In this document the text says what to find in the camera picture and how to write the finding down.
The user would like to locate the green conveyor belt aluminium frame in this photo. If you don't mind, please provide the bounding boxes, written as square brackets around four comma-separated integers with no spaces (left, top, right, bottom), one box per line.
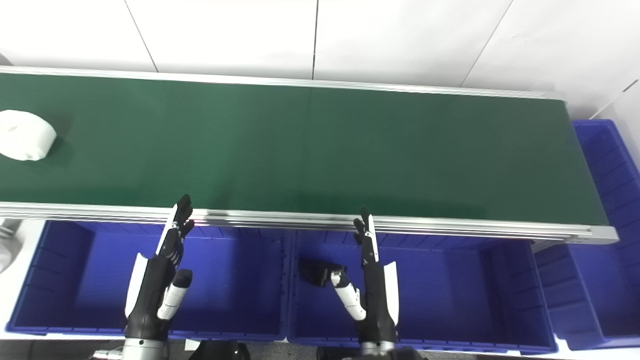
[0,65,620,246]

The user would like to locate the black robot torso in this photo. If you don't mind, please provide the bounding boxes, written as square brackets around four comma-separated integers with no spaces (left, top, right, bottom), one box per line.
[187,340,251,360]

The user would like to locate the white part with holes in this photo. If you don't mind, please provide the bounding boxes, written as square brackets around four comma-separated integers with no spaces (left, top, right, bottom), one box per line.
[0,219,26,274]

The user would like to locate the black plastic part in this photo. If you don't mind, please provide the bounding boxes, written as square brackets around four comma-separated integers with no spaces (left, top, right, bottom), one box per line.
[299,258,347,288]

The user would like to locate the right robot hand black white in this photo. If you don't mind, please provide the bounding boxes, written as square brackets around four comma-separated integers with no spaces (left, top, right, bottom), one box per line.
[330,205,401,346]

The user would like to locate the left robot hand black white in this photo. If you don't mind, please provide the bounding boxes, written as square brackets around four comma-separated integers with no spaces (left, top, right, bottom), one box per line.
[124,194,196,342]

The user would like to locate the blue plastic bin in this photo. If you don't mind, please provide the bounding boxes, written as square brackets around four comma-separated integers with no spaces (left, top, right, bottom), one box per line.
[287,229,559,355]
[6,220,290,342]
[532,119,640,351]

